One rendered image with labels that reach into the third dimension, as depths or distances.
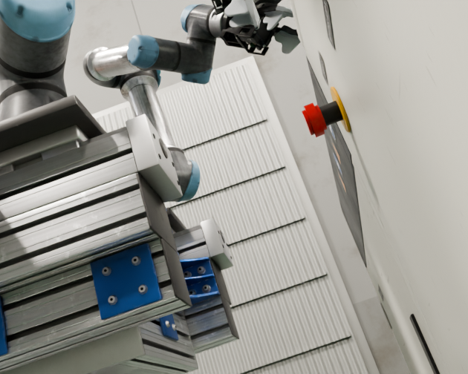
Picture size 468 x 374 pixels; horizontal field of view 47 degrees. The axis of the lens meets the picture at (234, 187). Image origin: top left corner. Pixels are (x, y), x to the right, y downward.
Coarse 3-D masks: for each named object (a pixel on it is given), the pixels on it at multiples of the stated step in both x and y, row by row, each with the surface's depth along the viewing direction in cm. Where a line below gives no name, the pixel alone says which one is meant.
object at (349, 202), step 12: (336, 132) 72; (336, 144) 79; (336, 156) 87; (336, 168) 98; (348, 168) 75; (336, 180) 111; (348, 180) 82; (348, 192) 91; (348, 204) 102; (348, 216) 116; (360, 228) 97; (360, 240) 109; (360, 252) 126
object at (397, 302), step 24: (360, 192) 72; (360, 216) 86; (384, 240) 66; (384, 264) 78; (384, 288) 96; (408, 288) 62; (384, 312) 121; (408, 312) 72; (408, 336) 86; (408, 360) 109; (432, 360) 64
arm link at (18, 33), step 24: (0, 0) 78; (24, 0) 78; (48, 0) 80; (72, 0) 82; (0, 24) 81; (24, 24) 79; (48, 24) 80; (0, 48) 85; (24, 48) 83; (48, 48) 84
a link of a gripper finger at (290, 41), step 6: (282, 30) 122; (288, 30) 122; (294, 30) 122; (276, 36) 124; (282, 36) 123; (288, 36) 122; (294, 36) 122; (282, 42) 123; (288, 42) 122; (294, 42) 121; (282, 48) 122; (288, 48) 122
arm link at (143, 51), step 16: (96, 48) 154; (112, 48) 144; (128, 48) 129; (144, 48) 125; (160, 48) 127; (176, 48) 130; (96, 64) 150; (112, 64) 142; (128, 64) 135; (144, 64) 127; (160, 64) 129; (176, 64) 131; (96, 80) 157; (112, 80) 161
